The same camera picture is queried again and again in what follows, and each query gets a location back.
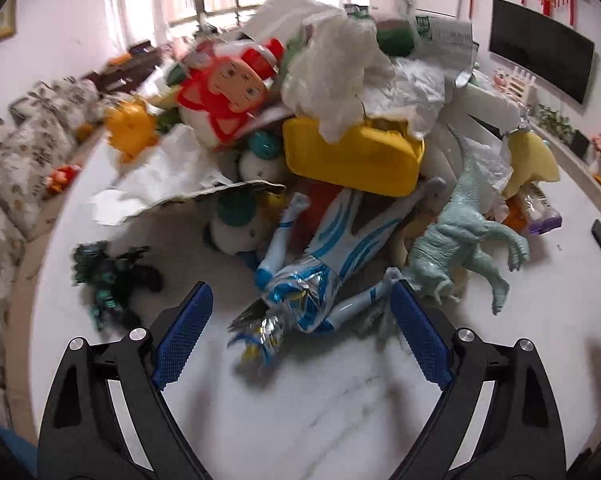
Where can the white teal round toy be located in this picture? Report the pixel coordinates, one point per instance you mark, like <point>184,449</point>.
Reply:
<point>258,160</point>
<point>235,230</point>

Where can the small red plush toy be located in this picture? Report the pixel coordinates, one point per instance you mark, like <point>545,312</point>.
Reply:
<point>63,179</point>

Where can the crumpled clear plastic sheet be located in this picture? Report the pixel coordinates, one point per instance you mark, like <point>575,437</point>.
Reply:
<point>410,90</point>

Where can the grey-green dinosaur toy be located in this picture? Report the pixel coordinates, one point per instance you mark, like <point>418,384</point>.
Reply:
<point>450,240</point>

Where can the floral sofa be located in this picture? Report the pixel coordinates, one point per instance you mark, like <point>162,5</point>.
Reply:
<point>20,160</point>

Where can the torn white cardboard sheet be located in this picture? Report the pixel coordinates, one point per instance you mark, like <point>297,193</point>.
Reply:
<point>175,170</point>

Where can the white television console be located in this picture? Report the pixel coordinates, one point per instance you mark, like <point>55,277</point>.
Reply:
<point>580,167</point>

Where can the black television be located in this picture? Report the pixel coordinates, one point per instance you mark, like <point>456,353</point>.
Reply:
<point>540,50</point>

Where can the yellow foam piece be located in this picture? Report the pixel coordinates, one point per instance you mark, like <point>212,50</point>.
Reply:
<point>530,157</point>

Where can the dark wooden table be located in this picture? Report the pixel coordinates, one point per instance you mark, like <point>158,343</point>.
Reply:
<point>130,67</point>

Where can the yellow plastic box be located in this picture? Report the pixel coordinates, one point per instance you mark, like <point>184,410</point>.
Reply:
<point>350,160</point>

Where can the white foam board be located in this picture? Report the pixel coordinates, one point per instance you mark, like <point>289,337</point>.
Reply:
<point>480,105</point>

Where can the orange snack packet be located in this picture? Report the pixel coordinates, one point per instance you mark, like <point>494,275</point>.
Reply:
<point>514,212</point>

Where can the white peg rack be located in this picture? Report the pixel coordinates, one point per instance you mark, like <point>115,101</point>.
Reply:
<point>517,89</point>

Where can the red white cartoon toy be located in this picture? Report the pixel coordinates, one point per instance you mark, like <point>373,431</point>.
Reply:
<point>220,95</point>

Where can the printed paper packet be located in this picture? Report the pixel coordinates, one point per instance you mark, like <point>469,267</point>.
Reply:
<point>445,40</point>

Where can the small green potted plant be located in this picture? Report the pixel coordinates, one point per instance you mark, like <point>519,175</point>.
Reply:
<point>555,122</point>

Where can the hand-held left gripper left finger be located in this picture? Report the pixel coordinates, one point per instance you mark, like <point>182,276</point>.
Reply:
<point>183,335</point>

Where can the blue silver hero action figure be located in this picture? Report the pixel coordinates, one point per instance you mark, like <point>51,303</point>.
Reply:
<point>330,250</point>

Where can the white crumpled plastic bag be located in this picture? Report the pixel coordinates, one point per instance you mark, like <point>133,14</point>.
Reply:
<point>330,70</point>

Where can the orange sun toy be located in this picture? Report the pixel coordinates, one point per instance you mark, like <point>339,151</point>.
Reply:
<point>130,125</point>

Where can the black green robot toy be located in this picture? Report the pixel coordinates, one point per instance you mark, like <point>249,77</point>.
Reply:
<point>115,272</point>

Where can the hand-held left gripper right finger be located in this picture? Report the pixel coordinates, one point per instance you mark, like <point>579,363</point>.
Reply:
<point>420,332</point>

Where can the purple snack packet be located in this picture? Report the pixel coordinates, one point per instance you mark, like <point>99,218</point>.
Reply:
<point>545,217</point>

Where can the small black screen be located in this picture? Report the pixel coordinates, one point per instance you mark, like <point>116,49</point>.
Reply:
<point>580,145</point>

